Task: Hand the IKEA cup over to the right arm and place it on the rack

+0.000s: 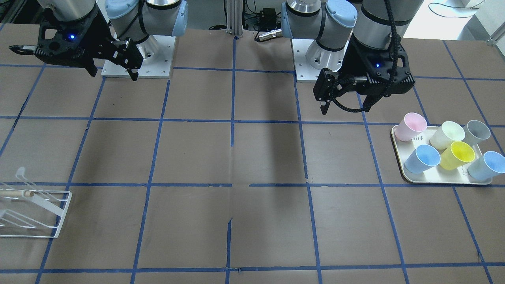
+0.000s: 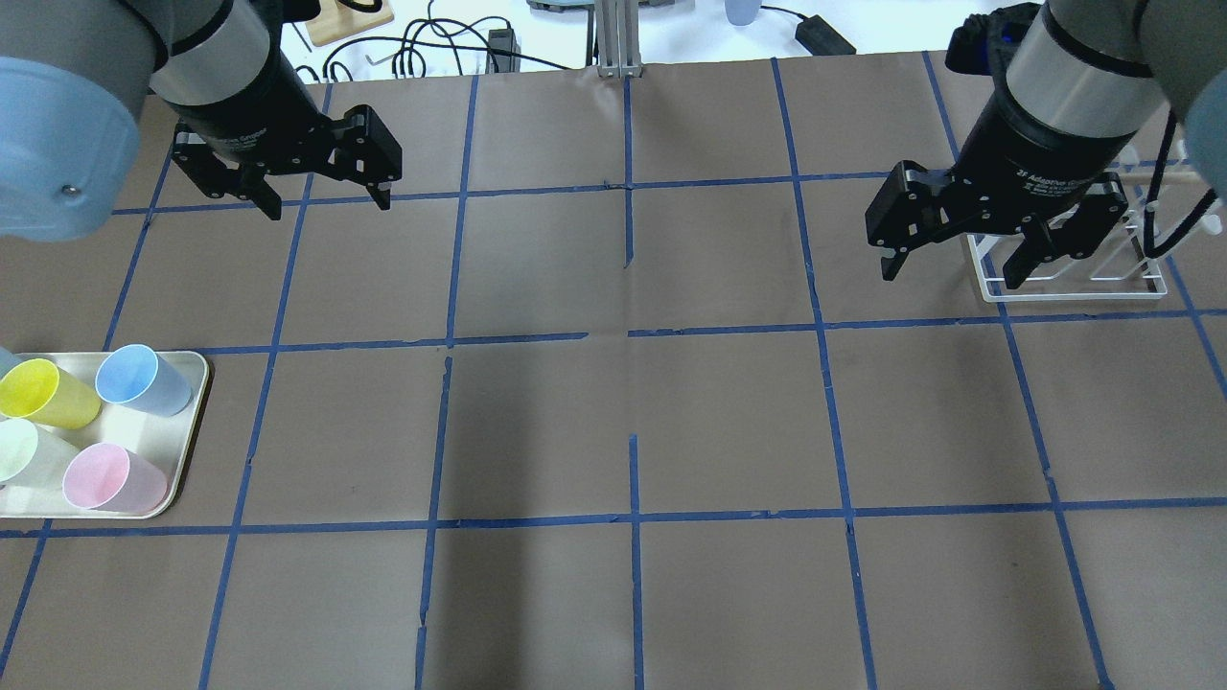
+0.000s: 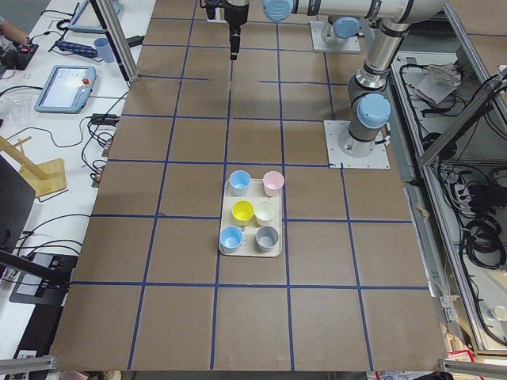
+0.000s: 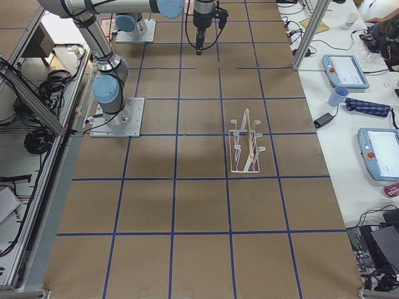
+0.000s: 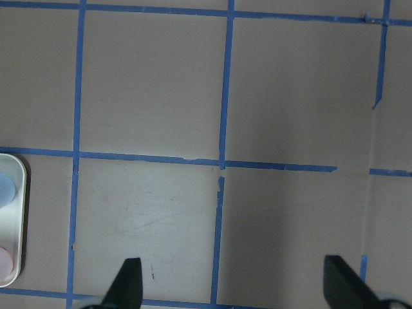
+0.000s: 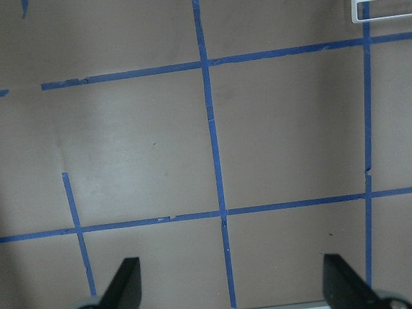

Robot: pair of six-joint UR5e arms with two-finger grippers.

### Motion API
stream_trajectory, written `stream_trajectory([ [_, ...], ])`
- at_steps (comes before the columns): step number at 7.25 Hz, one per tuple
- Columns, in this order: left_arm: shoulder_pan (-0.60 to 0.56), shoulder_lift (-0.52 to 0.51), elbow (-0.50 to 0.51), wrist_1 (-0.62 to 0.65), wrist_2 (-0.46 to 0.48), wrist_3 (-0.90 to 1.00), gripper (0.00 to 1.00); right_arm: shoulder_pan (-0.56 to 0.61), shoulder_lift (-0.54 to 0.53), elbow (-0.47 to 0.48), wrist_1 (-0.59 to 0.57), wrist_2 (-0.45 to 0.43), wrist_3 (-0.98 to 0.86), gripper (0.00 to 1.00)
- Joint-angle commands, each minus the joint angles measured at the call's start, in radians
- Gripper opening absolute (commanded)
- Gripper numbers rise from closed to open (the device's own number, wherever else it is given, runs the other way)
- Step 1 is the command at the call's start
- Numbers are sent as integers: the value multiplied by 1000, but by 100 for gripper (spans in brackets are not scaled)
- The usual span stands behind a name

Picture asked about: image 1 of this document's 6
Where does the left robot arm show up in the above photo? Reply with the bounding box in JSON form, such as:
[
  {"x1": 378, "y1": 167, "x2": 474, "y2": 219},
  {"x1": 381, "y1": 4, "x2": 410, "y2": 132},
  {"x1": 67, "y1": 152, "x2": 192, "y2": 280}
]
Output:
[{"x1": 281, "y1": 0, "x2": 422, "y2": 115}]

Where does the light blue plastic cup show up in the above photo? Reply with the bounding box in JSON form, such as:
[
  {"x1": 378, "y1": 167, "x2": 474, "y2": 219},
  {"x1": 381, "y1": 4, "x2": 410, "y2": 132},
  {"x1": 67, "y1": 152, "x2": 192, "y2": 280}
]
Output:
[{"x1": 468, "y1": 151, "x2": 505, "y2": 180}]

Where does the grey plastic cup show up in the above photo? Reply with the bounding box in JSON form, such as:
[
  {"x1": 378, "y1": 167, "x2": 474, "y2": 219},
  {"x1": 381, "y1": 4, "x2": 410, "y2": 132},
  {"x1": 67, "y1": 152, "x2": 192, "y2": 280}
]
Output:
[{"x1": 462, "y1": 120, "x2": 491, "y2": 146}]

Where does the white wire cup rack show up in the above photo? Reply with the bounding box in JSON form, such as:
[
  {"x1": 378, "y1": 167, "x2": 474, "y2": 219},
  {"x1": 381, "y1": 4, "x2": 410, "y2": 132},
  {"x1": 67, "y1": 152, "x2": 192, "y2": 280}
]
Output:
[{"x1": 0, "y1": 166, "x2": 73, "y2": 239}]

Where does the yellow plastic cup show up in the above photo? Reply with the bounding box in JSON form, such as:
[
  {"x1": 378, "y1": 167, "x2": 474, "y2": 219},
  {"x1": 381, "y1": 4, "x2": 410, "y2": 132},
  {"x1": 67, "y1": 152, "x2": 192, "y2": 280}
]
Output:
[{"x1": 440, "y1": 141, "x2": 476, "y2": 170}]

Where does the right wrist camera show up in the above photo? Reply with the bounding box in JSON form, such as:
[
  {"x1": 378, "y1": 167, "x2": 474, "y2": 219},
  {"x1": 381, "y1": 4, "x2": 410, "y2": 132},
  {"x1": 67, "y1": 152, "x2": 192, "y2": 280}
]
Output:
[{"x1": 109, "y1": 37, "x2": 144, "y2": 71}]

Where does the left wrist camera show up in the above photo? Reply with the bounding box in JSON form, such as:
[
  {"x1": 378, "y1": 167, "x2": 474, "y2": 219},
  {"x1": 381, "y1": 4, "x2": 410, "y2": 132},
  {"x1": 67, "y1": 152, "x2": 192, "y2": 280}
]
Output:
[{"x1": 312, "y1": 67, "x2": 336, "y2": 102}]

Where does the cream plastic cup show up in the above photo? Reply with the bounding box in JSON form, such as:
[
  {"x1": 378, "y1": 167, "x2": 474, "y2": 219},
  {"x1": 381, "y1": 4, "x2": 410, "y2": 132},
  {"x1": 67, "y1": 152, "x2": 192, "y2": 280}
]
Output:
[{"x1": 429, "y1": 121, "x2": 466, "y2": 150}]

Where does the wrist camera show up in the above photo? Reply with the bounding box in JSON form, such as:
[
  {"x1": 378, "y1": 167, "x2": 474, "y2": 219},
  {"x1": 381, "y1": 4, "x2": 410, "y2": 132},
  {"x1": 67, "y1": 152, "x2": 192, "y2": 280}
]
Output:
[
  {"x1": 312, "y1": 67, "x2": 336, "y2": 102},
  {"x1": 109, "y1": 37, "x2": 144, "y2": 71}
]

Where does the blue plastic cup near pink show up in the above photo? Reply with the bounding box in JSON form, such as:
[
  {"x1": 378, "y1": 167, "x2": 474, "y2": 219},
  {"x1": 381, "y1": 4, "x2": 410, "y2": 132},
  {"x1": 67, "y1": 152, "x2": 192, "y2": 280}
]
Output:
[{"x1": 404, "y1": 144, "x2": 441, "y2": 174}]

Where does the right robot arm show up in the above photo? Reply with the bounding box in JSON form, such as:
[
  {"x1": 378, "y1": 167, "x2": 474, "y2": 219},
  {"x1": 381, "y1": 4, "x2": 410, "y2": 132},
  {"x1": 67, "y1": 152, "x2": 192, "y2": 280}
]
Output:
[{"x1": 9, "y1": 0, "x2": 188, "y2": 81}]

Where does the white plastic tray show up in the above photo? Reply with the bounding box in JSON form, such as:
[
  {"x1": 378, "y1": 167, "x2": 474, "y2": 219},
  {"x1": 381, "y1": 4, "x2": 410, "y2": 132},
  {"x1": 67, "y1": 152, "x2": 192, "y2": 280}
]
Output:
[{"x1": 390, "y1": 125, "x2": 493, "y2": 185}]

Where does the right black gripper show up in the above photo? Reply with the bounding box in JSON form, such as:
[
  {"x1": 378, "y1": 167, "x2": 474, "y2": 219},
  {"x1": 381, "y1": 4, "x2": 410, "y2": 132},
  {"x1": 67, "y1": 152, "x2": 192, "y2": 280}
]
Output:
[{"x1": 9, "y1": 4, "x2": 140, "y2": 81}]

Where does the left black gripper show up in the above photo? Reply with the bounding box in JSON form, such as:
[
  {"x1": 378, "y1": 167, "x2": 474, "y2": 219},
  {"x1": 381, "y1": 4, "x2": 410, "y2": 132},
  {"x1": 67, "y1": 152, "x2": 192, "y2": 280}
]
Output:
[{"x1": 320, "y1": 37, "x2": 415, "y2": 115}]

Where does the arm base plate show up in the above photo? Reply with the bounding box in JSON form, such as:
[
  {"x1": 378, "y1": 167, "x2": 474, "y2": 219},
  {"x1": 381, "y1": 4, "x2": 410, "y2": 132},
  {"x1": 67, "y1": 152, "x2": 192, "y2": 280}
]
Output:
[
  {"x1": 101, "y1": 35, "x2": 176, "y2": 79},
  {"x1": 293, "y1": 37, "x2": 348, "y2": 83}
]

